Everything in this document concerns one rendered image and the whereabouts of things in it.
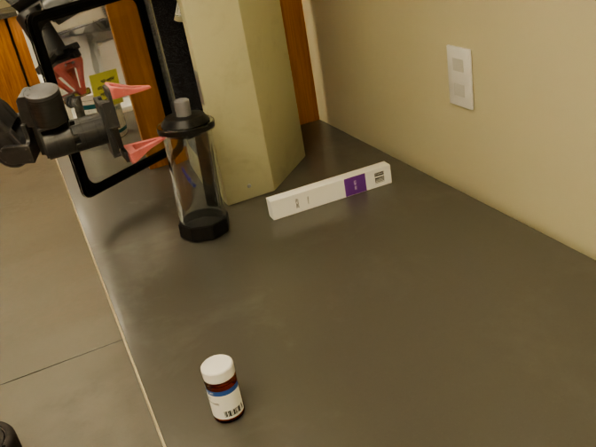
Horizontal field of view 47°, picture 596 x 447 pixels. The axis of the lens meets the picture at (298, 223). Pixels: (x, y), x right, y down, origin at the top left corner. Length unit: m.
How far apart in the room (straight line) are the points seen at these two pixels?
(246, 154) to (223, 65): 0.19
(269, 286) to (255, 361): 0.20
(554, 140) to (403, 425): 0.56
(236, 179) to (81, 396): 1.43
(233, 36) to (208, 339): 0.63
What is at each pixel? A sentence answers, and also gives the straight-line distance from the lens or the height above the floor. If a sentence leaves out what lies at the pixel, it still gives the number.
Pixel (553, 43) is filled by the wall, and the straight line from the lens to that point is 1.14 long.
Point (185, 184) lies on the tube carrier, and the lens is 1.30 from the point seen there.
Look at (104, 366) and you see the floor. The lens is 2.79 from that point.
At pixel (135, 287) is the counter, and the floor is 0.94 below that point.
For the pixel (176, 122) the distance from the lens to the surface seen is 1.27.
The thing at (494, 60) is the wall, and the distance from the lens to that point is 1.26.
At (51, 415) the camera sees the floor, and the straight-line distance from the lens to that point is 2.66.
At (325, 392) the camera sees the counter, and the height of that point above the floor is 0.94.
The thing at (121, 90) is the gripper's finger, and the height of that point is 1.26.
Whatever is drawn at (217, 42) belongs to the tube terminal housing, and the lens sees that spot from 1.39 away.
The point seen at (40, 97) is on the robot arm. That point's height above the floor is 1.29.
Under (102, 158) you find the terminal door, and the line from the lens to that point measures 1.58.
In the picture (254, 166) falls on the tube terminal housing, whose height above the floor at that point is 1.01.
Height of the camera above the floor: 1.53
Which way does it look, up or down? 26 degrees down
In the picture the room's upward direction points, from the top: 10 degrees counter-clockwise
